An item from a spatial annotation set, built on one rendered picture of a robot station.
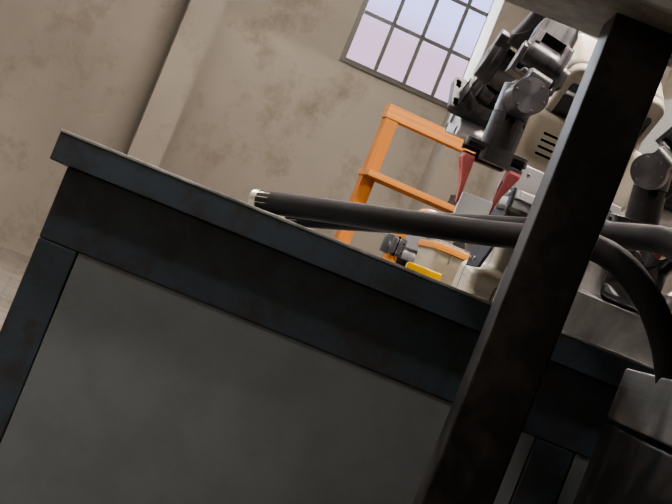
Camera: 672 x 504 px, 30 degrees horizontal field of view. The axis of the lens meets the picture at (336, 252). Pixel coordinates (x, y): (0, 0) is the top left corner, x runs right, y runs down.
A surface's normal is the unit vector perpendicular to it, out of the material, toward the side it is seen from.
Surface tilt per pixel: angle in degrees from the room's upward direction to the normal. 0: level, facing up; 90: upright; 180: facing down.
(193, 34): 90
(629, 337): 90
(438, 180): 90
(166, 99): 90
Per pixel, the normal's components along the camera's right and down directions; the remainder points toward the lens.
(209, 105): 0.21, 0.05
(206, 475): 0.00, -0.03
